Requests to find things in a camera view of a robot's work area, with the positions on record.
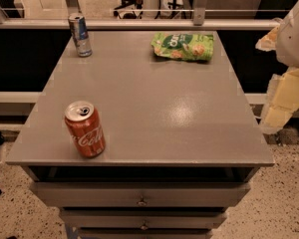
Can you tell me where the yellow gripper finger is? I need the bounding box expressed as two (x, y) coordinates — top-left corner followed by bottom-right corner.
(255, 27), (279, 52)
(259, 67), (299, 133)

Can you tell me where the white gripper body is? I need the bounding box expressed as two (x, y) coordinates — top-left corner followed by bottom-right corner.
(276, 0), (299, 68)

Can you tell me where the red Coca-Cola can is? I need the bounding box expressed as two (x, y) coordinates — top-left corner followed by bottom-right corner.
(64, 101), (106, 158)

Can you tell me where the blue silver energy drink can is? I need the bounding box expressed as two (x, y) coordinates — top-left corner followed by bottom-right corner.
(68, 13), (92, 57)

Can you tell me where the green chip bag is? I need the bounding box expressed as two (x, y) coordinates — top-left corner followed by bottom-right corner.
(150, 33), (214, 61)

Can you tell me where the grey drawer cabinet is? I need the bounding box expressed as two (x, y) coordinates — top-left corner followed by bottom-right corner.
(7, 31), (273, 239)

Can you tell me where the black office chair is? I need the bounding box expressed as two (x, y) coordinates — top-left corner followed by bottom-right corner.
(113, 0), (143, 19)

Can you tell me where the metal railing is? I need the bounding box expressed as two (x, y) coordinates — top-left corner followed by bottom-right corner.
(0, 0), (280, 31)

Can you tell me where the top drawer with knob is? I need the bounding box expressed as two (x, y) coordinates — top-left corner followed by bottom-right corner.
(30, 182), (250, 208)

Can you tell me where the drawer with knob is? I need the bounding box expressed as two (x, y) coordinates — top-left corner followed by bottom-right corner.
(61, 208), (227, 229)
(30, 182), (250, 208)

